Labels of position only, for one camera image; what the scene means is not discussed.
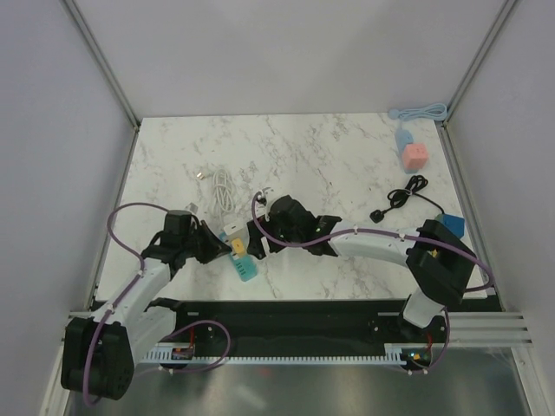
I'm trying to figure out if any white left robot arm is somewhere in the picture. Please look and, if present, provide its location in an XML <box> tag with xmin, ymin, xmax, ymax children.
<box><xmin>61</xmin><ymin>210</ymin><xmax>232</xmax><ymax>406</ymax></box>

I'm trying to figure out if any white coiled cable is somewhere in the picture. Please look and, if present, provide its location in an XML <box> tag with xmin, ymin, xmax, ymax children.
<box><xmin>210</xmin><ymin>166</ymin><xmax>239</xmax><ymax>218</ymax></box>

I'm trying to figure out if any white cable duct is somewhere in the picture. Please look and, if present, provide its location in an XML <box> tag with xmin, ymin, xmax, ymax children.
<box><xmin>140</xmin><ymin>343</ymin><xmax>429</xmax><ymax>366</ymax></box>

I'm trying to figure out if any blue cube socket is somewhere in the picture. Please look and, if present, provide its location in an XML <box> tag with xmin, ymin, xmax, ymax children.
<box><xmin>435</xmin><ymin>213</ymin><xmax>465</xmax><ymax>238</ymax></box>

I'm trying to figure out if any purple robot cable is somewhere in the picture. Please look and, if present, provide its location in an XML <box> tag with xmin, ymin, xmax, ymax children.
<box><xmin>86</xmin><ymin>201</ymin><xmax>233</xmax><ymax>408</ymax></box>

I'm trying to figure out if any white charger plug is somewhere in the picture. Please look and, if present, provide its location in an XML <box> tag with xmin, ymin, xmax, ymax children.
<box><xmin>223</xmin><ymin>220</ymin><xmax>245</xmax><ymax>237</ymax></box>

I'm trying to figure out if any yellow plug adapter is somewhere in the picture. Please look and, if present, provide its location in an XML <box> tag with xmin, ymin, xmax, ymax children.
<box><xmin>231</xmin><ymin>237</ymin><xmax>246</xmax><ymax>256</ymax></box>

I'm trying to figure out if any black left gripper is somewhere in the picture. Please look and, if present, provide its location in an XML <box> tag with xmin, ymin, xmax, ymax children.
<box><xmin>181</xmin><ymin>220</ymin><xmax>231</xmax><ymax>264</ymax></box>

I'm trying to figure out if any black cable with plug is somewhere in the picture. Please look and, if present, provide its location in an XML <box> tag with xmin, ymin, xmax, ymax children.
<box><xmin>369</xmin><ymin>173</ymin><xmax>447</xmax><ymax>225</ymax></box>

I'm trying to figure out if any pink cube socket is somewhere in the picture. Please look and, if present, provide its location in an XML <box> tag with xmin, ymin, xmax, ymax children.
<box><xmin>402</xmin><ymin>143</ymin><xmax>429</xmax><ymax>172</ymax></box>

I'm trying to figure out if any light blue coiled cable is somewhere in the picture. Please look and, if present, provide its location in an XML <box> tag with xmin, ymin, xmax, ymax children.
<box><xmin>388</xmin><ymin>102</ymin><xmax>447</xmax><ymax>123</ymax></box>

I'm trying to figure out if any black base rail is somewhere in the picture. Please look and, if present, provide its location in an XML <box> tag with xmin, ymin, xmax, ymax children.
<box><xmin>153</xmin><ymin>298</ymin><xmax>500</xmax><ymax>357</ymax></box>

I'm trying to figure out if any light blue power strip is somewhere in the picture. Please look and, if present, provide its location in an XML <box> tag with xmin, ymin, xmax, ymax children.
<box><xmin>395</xmin><ymin>128</ymin><xmax>414</xmax><ymax>155</ymax></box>

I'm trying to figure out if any teal power strip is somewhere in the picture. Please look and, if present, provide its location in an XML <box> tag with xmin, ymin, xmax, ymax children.
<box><xmin>219</xmin><ymin>232</ymin><xmax>258</xmax><ymax>283</ymax></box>

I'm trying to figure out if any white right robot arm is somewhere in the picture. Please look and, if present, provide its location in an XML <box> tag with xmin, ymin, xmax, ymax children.
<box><xmin>247</xmin><ymin>192</ymin><xmax>474</xmax><ymax>341</ymax></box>

